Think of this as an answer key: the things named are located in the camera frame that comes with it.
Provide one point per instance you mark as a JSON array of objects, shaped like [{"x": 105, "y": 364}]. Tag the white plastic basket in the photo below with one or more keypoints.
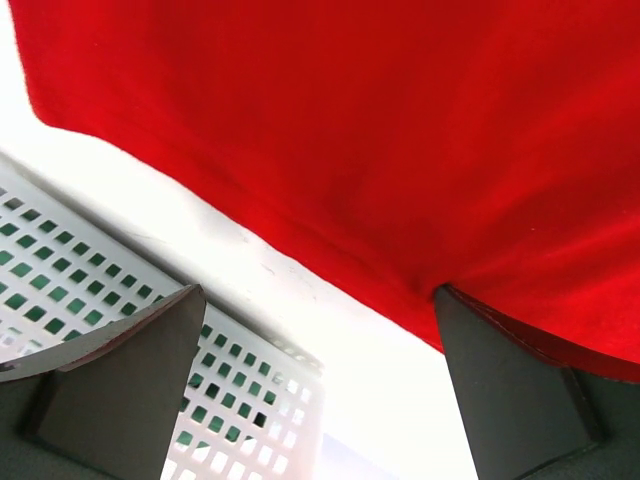
[{"x": 292, "y": 455}]

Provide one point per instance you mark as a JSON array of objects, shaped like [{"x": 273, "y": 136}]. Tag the red t shirt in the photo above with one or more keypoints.
[{"x": 391, "y": 147}]

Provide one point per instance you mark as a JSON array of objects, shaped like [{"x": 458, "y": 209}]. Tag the green t shirt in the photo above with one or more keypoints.
[{"x": 56, "y": 287}]

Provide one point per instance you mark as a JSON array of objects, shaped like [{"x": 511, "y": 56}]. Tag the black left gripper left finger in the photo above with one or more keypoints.
[{"x": 102, "y": 405}]

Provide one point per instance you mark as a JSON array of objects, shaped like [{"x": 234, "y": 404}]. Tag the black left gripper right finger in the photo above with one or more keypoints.
[{"x": 533, "y": 405}]

